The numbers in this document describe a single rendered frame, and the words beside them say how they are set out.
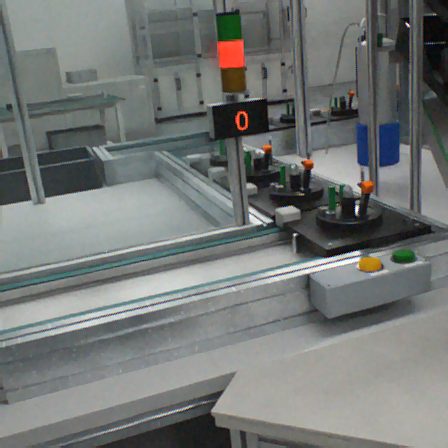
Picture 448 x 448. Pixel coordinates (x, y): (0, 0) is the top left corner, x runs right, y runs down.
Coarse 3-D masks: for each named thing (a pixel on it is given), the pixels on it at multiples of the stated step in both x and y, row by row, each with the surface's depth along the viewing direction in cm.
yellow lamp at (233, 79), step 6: (240, 66) 119; (222, 72) 118; (228, 72) 117; (234, 72) 117; (240, 72) 118; (222, 78) 119; (228, 78) 118; (234, 78) 118; (240, 78) 118; (222, 84) 120; (228, 84) 118; (234, 84) 118; (240, 84) 118; (228, 90) 119; (234, 90) 118; (240, 90) 119
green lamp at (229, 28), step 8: (216, 16) 115; (224, 16) 114; (232, 16) 114; (240, 16) 116; (216, 24) 116; (224, 24) 115; (232, 24) 115; (240, 24) 116; (224, 32) 115; (232, 32) 115; (240, 32) 116; (224, 40) 116; (232, 40) 115; (240, 40) 117
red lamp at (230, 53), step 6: (228, 42) 116; (234, 42) 116; (240, 42) 116; (222, 48) 116; (228, 48) 116; (234, 48) 116; (240, 48) 117; (222, 54) 117; (228, 54) 116; (234, 54) 116; (240, 54) 117; (222, 60) 117; (228, 60) 117; (234, 60) 117; (240, 60) 117; (222, 66) 118; (228, 66) 117; (234, 66) 117
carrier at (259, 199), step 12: (300, 180) 146; (312, 180) 160; (252, 192) 152; (264, 192) 153; (276, 192) 144; (288, 192) 143; (300, 192) 143; (312, 192) 142; (324, 192) 147; (252, 204) 145; (264, 204) 143; (276, 204) 142; (288, 204) 141; (300, 204) 140; (312, 204) 139; (324, 204) 138
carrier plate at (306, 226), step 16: (384, 208) 131; (288, 224) 127; (304, 224) 126; (384, 224) 121; (400, 224) 120; (416, 224) 119; (304, 240) 119; (320, 240) 116; (336, 240) 115; (352, 240) 114; (368, 240) 113; (400, 240) 116
